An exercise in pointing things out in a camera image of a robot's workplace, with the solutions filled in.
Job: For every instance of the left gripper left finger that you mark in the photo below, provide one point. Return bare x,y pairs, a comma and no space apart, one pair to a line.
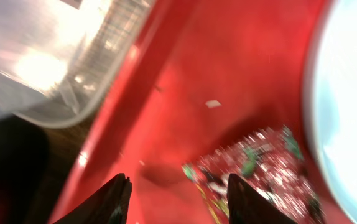
108,205

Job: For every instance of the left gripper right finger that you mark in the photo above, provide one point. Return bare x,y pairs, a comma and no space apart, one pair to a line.
247,206

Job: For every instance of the red candy wrapper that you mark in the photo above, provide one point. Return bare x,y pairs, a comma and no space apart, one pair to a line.
271,162

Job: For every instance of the black plastic bin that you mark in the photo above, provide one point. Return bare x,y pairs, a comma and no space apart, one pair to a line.
24,152

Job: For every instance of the red plastic tray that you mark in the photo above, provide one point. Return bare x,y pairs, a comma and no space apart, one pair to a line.
201,74

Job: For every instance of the clear plastic storage box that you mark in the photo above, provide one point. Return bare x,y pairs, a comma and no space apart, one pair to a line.
58,58

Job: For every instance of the light blue plate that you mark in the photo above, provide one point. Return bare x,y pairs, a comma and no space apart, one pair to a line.
329,101

